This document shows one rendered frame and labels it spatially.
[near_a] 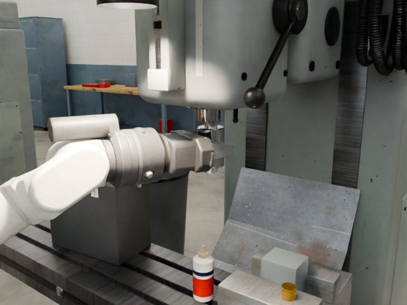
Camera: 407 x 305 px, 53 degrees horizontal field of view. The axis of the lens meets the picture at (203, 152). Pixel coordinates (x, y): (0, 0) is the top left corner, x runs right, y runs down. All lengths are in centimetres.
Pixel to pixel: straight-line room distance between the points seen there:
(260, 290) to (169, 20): 42
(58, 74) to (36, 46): 63
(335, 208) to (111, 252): 53
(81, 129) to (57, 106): 747
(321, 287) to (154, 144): 36
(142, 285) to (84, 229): 21
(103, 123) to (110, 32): 673
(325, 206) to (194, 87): 53
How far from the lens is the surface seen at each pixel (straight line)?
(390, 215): 102
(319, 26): 77
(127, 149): 60
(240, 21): 58
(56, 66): 804
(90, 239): 100
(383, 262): 106
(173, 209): 267
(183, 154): 63
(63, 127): 60
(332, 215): 101
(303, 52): 73
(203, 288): 81
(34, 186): 56
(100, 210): 94
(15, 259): 113
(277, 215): 106
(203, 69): 59
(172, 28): 59
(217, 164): 70
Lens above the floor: 139
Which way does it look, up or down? 14 degrees down
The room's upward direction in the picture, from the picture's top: straight up
